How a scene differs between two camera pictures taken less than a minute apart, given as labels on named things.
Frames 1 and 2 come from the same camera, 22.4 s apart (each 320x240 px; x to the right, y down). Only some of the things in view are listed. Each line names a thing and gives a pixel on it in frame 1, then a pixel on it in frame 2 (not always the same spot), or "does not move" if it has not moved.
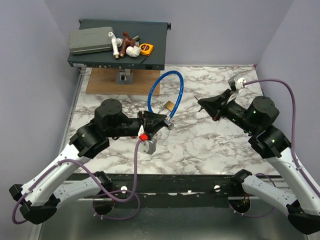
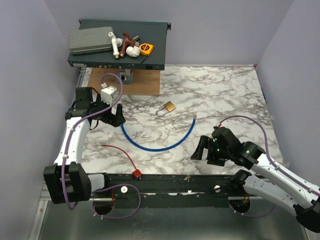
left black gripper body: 141,116 → 105,116
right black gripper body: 225,95 → 217,155
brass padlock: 169,105 does not move
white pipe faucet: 116,43 does not move
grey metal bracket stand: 124,77 does not move
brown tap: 127,42 does not move
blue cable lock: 168,122 → 161,149
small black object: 137,38 does not move
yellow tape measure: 146,49 does not move
